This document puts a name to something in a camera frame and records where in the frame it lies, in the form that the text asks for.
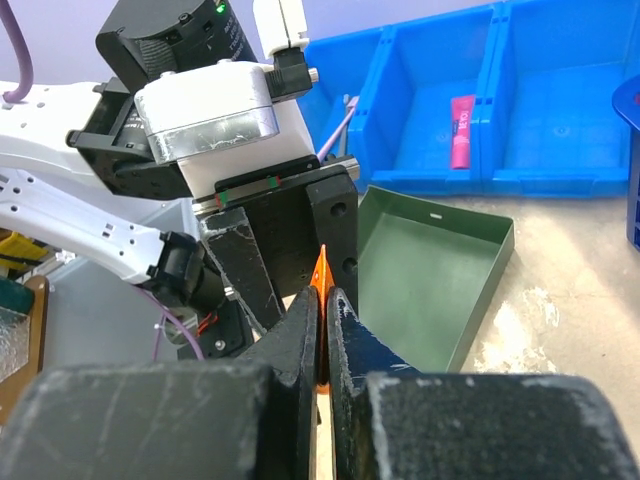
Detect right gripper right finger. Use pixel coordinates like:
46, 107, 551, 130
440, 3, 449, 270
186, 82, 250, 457
326, 288, 639, 479

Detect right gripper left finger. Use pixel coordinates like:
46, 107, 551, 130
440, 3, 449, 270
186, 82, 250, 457
1, 287, 319, 479

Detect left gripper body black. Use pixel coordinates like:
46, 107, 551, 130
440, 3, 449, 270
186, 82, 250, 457
193, 155, 359, 298

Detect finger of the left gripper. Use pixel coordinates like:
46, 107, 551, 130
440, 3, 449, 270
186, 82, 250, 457
199, 207, 284, 330
306, 166, 358, 310

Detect orange toothpaste tube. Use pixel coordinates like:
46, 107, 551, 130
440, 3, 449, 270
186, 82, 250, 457
310, 244, 335, 395

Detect clear glass tray wooden handles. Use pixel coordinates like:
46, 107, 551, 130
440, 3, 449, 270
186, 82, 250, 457
1, 275, 50, 427

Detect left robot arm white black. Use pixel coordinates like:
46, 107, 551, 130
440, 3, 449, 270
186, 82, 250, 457
1, 1, 358, 359

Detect green metal tray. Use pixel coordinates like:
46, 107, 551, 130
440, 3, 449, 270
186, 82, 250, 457
358, 187, 515, 373

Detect pink toothpaste tube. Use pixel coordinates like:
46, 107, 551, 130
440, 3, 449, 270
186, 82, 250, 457
450, 95, 475, 170

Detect light blue compartment bin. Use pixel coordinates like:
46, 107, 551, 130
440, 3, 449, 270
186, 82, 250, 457
299, 1, 639, 198

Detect dark blue shopping basket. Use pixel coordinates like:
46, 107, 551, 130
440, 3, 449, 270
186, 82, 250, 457
611, 73, 640, 251

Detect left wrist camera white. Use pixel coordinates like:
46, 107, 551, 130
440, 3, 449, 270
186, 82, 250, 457
134, 61, 315, 198

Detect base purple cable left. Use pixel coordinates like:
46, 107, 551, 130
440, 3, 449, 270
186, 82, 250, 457
134, 287, 206, 364

